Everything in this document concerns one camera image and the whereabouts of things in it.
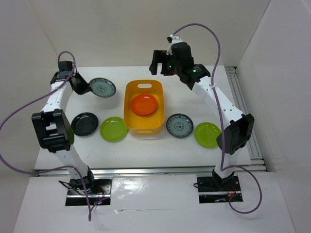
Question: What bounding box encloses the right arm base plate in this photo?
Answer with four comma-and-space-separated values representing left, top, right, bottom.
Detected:
193, 176, 243, 204

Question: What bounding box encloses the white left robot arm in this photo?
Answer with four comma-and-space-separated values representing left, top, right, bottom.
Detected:
32, 71, 96, 194

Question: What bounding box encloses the yellow plastic bin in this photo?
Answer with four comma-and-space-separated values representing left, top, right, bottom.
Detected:
123, 80, 165, 135

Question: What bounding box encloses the aluminium rail front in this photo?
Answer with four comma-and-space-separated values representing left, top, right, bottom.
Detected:
37, 166, 219, 177

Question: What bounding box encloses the aluminium rail right side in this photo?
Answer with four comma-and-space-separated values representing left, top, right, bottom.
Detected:
225, 67, 267, 172

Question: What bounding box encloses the aluminium rail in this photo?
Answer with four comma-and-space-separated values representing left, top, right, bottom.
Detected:
37, 166, 219, 177
225, 67, 267, 172

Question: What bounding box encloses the blue floral plate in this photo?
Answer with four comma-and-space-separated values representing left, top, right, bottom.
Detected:
89, 78, 117, 98
166, 113, 194, 138

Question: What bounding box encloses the orange plate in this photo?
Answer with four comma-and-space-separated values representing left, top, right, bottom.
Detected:
131, 94, 157, 116

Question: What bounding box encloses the black plate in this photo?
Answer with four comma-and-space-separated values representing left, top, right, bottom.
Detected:
71, 112, 99, 136

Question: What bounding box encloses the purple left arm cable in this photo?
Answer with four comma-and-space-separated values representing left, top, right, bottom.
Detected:
0, 50, 104, 222

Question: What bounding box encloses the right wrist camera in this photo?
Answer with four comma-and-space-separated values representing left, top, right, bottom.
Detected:
166, 34, 183, 55

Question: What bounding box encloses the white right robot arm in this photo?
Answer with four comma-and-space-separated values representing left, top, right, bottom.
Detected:
149, 42, 255, 190

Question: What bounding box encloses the green plate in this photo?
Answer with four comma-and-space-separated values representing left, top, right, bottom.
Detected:
194, 122, 221, 149
100, 116, 128, 142

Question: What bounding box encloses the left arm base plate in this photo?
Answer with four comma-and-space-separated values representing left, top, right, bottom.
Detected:
62, 178, 112, 206

